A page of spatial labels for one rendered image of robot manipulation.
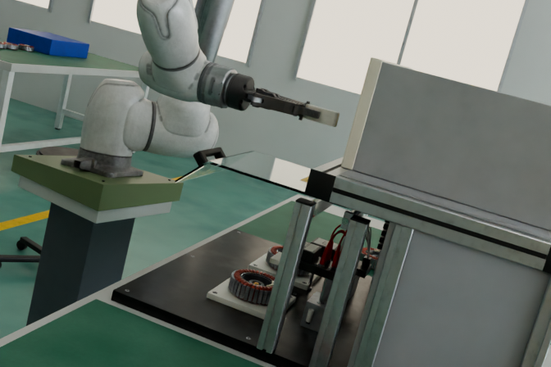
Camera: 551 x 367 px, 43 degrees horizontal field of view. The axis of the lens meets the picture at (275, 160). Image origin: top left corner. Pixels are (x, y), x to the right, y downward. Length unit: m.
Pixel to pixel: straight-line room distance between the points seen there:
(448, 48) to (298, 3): 1.39
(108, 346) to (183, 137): 0.98
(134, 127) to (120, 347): 0.95
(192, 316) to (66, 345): 0.26
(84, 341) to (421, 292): 0.56
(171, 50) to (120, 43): 5.68
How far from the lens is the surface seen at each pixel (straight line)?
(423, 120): 1.24
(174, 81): 1.47
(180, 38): 1.38
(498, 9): 6.10
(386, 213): 1.15
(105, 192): 1.91
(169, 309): 1.36
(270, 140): 6.41
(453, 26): 6.10
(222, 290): 1.47
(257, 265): 1.67
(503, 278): 1.17
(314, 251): 1.41
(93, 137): 2.05
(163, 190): 2.10
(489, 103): 1.24
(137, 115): 2.05
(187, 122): 2.06
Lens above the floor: 1.32
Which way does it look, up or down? 10 degrees down
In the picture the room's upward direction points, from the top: 15 degrees clockwise
